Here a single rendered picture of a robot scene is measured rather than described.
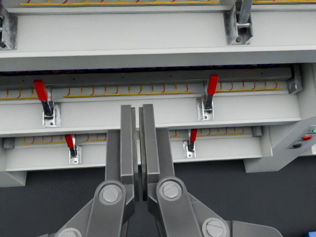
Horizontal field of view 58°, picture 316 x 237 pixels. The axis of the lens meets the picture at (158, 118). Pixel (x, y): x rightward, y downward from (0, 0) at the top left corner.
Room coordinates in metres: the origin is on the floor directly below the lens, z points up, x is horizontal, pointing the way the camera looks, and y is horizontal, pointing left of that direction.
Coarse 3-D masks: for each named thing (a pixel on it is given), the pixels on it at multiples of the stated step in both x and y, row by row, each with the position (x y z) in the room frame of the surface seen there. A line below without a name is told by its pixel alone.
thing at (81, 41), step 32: (32, 0) 0.26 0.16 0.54; (64, 0) 0.27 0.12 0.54; (96, 0) 0.27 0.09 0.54; (128, 0) 0.28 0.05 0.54; (160, 0) 0.28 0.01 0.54; (192, 0) 0.29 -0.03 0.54; (224, 0) 0.30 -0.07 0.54; (32, 32) 0.22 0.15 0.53; (64, 32) 0.23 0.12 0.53; (96, 32) 0.23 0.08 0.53; (128, 32) 0.24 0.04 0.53; (160, 32) 0.24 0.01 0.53; (192, 32) 0.25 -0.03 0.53; (224, 32) 0.26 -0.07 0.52; (256, 32) 0.26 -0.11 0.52; (288, 32) 0.27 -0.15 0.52; (0, 64) 0.20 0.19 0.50; (32, 64) 0.20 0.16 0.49; (64, 64) 0.21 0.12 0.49; (96, 64) 0.22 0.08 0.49; (128, 64) 0.22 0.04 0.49; (160, 64) 0.23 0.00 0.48; (192, 64) 0.24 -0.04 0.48; (224, 64) 0.25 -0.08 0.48
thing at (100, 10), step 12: (12, 12) 0.24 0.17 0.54; (24, 12) 0.24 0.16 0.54; (36, 12) 0.24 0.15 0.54; (48, 12) 0.24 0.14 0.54; (60, 12) 0.25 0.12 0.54; (72, 12) 0.25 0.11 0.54; (84, 12) 0.25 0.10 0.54; (96, 12) 0.25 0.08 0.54; (108, 12) 0.26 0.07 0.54; (120, 12) 0.26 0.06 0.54; (132, 12) 0.26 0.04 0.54; (144, 12) 0.26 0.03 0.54; (156, 12) 0.27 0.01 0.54; (168, 12) 0.27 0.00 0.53; (180, 12) 0.27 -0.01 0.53; (192, 12) 0.27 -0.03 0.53; (204, 12) 0.28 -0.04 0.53
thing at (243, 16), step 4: (244, 0) 0.26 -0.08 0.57; (248, 0) 0.26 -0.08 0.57; (252, 0) 0.26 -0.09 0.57; (244, 4) 0.26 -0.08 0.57; (248, 4) 0.26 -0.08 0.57; (244, 8) 0.26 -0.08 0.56; (248, 8) 0.26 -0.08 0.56; (240, 12) 0.26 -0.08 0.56; (244, 12) 0.25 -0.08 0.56; (248, 12) 0.26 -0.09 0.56; (240, 16) 0.25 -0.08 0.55; (244, 16) 0.25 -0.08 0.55; (248, 16) 0.25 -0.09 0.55; (240, 20) 0.25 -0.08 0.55; (244, 20) 0.25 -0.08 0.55
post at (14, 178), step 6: (0, 174) 0.16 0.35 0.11; (6, 174) 0.16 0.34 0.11; (12, 174) 0.17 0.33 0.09; (18, 174) 0.18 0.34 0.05; (24, 174) 0.19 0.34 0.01; (0, 180) 0.16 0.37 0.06; (6, 180) 0.16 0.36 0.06; (12, 180) 0.16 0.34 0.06; (18, 180) 0.17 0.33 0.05; (24, 180) 0.18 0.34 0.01; (0, 186) 0.16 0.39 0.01; (6, 186) 0.16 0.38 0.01; (12, 186) 0.16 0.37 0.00
